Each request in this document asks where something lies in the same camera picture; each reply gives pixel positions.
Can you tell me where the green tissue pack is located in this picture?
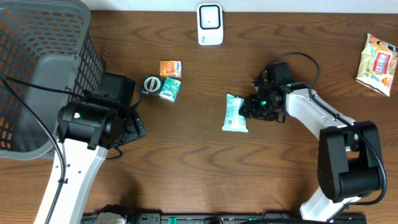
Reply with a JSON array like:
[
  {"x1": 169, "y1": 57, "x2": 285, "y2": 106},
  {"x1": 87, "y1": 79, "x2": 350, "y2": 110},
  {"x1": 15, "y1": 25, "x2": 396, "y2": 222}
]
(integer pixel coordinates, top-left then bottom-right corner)
[{"x1": 159, "y1": 77, "x2": 182, "y2": 102}]

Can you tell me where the teal small snack packet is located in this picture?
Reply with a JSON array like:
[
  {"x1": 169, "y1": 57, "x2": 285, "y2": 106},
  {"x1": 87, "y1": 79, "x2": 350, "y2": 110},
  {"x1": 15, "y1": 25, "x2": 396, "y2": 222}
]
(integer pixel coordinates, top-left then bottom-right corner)
[{"x1": 222, "y1": 93, "x2": 249, "y2": 133}]

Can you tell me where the large white snack bag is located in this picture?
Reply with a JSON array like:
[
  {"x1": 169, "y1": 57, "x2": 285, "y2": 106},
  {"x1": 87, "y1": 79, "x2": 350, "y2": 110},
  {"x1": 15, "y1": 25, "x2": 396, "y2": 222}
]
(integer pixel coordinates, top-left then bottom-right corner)
[{"x1": 354, "y1": 34, "x2": 397, "y2": 97}]

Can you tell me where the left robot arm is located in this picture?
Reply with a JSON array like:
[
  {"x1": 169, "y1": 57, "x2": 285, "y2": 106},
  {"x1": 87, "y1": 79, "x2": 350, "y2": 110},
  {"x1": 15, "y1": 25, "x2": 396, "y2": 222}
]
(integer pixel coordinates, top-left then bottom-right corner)
[{"x1": 35, "y1": 93, "x2": 146, "y2": 223}]

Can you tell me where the white barcode scanner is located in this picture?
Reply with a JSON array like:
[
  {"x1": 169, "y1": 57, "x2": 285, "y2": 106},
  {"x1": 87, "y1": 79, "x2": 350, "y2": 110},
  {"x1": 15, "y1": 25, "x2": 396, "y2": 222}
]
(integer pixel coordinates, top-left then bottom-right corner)
[{"x1": 197, "y1": 3, "x2": 224, "y2": 46}]

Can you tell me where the grey plastic mesh basket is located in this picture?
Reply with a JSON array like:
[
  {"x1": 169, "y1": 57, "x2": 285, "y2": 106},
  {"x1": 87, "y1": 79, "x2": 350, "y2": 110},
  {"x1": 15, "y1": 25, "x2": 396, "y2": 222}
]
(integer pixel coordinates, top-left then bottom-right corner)
[{"x1": 1, "y1": 0, "x2": 104, "y2": 160}]

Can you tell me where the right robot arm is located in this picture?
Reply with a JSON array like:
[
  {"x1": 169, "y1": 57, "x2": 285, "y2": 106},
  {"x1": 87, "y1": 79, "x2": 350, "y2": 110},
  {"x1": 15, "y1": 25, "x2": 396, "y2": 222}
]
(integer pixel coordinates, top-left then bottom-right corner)
[{"x1": 239, "y1": 82, "x2": 387, "y2": 222}]

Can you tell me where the dark green round-label box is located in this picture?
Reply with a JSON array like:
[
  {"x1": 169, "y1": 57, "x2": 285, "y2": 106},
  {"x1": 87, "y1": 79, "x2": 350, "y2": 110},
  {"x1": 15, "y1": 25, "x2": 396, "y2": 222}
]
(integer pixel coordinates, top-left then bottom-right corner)
[{"x1": 141, "y1": 75, "x2": 164, "y2": 96}]

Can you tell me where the orange tissue pack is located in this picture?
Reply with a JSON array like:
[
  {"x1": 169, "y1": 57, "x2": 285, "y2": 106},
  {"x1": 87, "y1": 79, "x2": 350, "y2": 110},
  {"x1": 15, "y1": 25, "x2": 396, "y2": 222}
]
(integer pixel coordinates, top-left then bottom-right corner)
[{"x1": 159, "y1": 60, "x2": 182, "y2": 78}]

